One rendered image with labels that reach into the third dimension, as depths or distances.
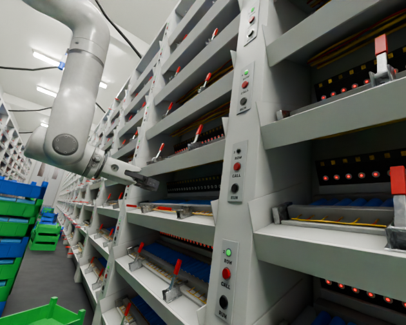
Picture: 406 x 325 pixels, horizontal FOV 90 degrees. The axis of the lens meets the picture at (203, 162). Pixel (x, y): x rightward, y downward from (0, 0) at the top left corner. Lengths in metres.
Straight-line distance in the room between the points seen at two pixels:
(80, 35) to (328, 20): 0.58
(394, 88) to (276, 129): 0.16
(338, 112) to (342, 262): 0.19
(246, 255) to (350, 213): 0.16
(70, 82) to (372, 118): 0.62
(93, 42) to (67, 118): 0.25
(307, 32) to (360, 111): 0.20
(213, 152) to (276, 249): 0.27
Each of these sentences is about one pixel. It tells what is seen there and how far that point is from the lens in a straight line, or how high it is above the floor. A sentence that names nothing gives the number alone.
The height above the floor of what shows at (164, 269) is 0.33.
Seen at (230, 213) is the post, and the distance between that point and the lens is 0.40.
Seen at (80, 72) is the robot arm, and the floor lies 0.81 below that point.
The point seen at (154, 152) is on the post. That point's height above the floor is 0.78.
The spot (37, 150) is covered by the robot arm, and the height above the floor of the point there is 0.59.
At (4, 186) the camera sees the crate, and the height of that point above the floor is 0.51.
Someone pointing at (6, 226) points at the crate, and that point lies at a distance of 1.16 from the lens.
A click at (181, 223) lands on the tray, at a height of 0.47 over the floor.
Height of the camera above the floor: 0.49
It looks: 16 degrees up
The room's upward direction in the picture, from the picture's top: 8 degrees clockwise
